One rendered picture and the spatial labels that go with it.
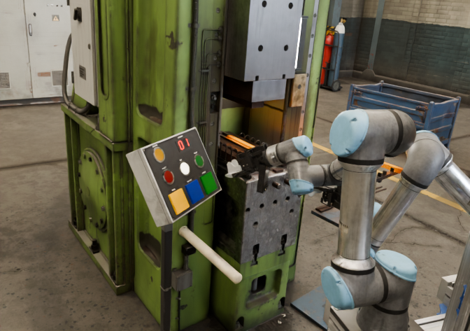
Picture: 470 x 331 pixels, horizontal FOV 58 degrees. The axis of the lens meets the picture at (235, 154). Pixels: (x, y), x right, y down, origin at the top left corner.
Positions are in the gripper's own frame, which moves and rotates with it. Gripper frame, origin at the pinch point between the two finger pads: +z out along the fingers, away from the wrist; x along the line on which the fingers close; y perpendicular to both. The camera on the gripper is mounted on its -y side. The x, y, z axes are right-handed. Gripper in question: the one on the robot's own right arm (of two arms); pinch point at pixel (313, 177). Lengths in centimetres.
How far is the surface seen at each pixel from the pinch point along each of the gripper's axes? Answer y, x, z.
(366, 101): 46, 346, 226
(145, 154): -18, -72, 13
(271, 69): -41, -2, 31
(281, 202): 24.8, 7.6, 24.6
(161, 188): -6, -68, 8
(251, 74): -39, -14, 31
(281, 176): 10.2, 5.5, 24.7
